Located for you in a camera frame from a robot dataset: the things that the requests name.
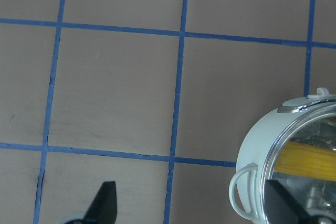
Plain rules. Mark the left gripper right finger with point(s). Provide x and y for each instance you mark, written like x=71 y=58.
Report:
x=282 y=207

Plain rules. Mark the glass pot lid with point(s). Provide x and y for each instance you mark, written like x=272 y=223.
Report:
x=298 y=184

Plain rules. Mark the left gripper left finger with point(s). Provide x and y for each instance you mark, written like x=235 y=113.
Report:
x=103 y=209

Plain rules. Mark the yellow corn cob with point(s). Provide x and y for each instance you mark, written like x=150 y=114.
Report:
x=306 y=160

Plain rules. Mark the pale green electric pot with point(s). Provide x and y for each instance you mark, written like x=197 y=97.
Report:
x=245 y=185

